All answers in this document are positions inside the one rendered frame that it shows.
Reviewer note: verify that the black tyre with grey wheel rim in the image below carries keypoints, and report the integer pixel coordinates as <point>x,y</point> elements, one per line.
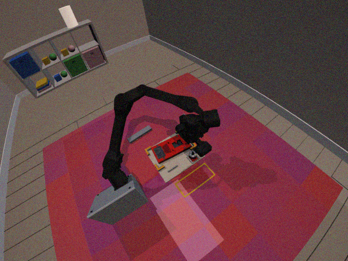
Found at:
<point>192,156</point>

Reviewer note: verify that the grey rectangular bar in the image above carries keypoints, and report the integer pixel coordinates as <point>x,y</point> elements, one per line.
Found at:
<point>139,134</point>

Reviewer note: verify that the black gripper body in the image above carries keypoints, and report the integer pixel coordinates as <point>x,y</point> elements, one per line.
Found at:
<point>202,146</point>

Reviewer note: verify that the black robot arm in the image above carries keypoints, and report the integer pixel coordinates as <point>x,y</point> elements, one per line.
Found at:
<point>123,104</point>

